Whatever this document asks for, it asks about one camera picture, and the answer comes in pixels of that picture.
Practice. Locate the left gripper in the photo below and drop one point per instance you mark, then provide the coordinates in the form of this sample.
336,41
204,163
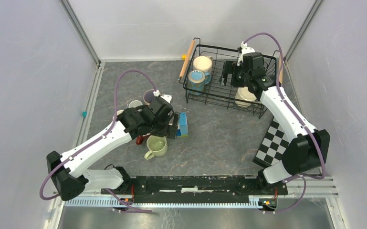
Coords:
169,131

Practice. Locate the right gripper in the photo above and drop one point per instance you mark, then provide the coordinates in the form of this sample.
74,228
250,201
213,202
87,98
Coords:
235,69

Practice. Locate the cream cup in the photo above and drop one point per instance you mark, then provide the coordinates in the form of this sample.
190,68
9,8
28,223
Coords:
244,98

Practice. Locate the blue mug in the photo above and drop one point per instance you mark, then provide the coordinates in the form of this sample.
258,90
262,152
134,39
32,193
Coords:
197,81

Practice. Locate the pink mug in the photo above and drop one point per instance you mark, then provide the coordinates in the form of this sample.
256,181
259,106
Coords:
148,97

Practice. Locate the green mug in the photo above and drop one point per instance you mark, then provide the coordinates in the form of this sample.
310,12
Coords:
157,146

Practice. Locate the grey blue small cup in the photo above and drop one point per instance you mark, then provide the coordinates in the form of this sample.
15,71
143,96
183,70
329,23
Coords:
135,104

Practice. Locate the red mug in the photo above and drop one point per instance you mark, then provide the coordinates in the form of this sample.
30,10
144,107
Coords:
140,139

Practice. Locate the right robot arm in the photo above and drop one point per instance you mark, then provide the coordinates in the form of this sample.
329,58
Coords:
308,146

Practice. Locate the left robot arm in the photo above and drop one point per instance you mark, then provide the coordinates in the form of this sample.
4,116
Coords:
70,171

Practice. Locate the toy block structure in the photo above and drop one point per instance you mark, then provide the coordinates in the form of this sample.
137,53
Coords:
182,130

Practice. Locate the cream floral mug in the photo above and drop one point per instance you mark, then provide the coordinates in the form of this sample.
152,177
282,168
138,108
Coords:
202,63

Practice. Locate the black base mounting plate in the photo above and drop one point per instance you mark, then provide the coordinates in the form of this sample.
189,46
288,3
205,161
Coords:
197,189

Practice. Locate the checkerboard calibration board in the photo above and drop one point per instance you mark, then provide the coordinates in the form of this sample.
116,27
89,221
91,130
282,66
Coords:
272,146

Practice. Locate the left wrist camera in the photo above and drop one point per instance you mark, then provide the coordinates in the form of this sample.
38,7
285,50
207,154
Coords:
166,97

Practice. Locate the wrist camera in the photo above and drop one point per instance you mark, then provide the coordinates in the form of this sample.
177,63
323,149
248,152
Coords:
243,50
166,97

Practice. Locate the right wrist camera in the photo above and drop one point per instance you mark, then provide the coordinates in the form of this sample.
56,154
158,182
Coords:
243,50

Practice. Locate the black wire dish rack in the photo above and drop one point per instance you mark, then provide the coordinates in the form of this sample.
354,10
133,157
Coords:
214,93

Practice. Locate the slotted cable duct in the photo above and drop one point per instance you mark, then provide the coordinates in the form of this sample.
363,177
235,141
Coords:
110,201

